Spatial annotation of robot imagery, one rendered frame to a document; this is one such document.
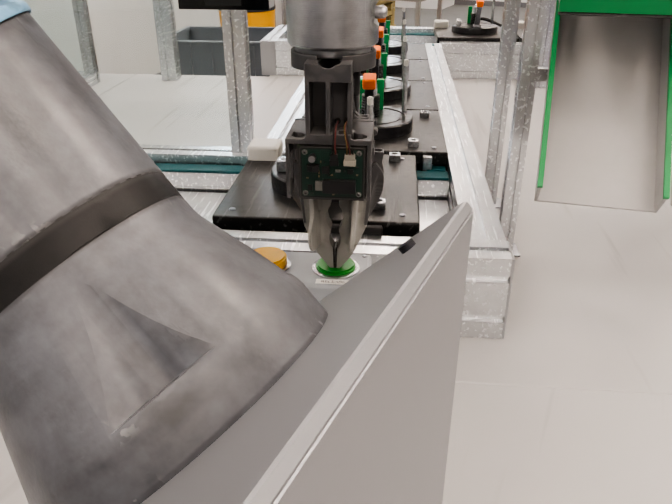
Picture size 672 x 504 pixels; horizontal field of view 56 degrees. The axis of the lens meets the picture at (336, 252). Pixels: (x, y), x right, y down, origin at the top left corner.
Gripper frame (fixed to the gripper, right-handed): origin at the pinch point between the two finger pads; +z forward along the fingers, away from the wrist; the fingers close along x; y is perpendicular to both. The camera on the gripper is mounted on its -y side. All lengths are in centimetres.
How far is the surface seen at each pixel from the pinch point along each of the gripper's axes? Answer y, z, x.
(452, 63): -138, 7, 22
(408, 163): -29.6, 0.8, 7.6
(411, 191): -19.0, 0.8, 7.9
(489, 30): -149, 0, 33
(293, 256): -2.1, 1.8, -4.7
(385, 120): -44.3, -1.2, 4.0
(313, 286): 3.5, 2.1, -1.9
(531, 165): -62, 12, 32
